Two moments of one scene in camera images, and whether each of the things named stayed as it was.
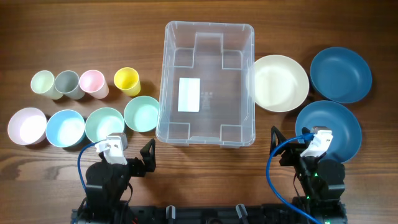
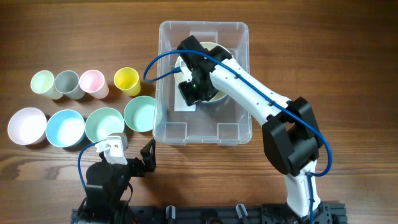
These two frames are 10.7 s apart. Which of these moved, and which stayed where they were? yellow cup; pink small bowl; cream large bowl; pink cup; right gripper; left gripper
Moved: cream large bowl; right gripper
Stayed: left gripper; pink small bowl; yellow cup; pink cup
